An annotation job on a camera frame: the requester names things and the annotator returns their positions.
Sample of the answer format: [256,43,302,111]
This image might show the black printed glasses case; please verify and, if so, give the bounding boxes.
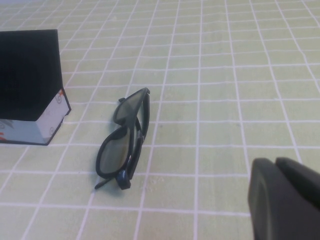
[0,29,72,147]

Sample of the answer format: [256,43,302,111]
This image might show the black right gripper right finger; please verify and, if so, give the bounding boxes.
[275,156,320,209]

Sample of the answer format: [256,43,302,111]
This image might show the green white-grid table mat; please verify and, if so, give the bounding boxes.
[0,0,320,240]

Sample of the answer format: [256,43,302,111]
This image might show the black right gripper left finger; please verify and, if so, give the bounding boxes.
[247,157,320,240]

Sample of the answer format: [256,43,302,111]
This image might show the black frame glasses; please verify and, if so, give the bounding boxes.
[94,87,151,191]

